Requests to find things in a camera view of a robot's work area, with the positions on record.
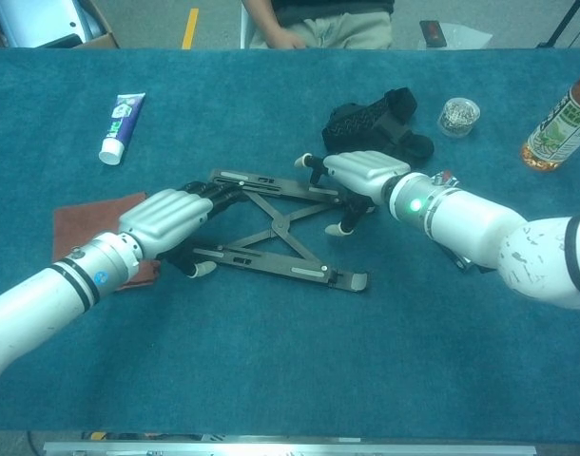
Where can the white plastic device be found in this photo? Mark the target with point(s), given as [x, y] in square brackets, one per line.
[33, 19]

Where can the clear plastic bag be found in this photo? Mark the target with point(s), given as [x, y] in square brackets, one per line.
[466, 38]

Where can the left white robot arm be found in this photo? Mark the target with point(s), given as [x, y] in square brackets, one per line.
[43, 304]

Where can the clear jar of paper clips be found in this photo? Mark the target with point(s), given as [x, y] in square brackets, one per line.
[458, 118]

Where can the black folding laptop stand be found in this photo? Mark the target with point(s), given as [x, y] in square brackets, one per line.
[280, 223]

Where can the white chair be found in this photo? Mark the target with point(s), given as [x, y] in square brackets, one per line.
[245, 28]

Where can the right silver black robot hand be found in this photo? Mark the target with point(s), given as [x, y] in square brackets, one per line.
[366, 173]

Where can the brown cardboard box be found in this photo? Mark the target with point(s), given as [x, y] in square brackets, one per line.
[102, 40]

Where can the teal table cloth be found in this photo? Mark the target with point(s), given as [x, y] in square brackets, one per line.
[290, 380]

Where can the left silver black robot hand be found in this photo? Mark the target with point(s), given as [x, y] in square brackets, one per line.
[166, 218]

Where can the black wrist brace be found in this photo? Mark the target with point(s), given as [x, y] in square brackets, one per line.
[361, 123]

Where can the dark red phone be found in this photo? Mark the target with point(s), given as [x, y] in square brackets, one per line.
[432, 33]

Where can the seated person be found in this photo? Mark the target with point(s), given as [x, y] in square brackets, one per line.
[337, 28]

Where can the black tripod leg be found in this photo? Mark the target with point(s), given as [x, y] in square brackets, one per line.
[563, 21]

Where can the amber tea bottle green label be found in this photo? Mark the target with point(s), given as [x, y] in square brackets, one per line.
[556, 128]

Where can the purple white toothpaste tube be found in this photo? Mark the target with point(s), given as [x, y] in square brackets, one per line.
[121, 123]

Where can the red black printed box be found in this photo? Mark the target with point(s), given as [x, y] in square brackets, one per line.
[444, 178]

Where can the yellow floor tape strip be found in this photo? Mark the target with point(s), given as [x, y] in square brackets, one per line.
[190, 28]

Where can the brown folded cloth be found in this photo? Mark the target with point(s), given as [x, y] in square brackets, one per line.
[81, 223]

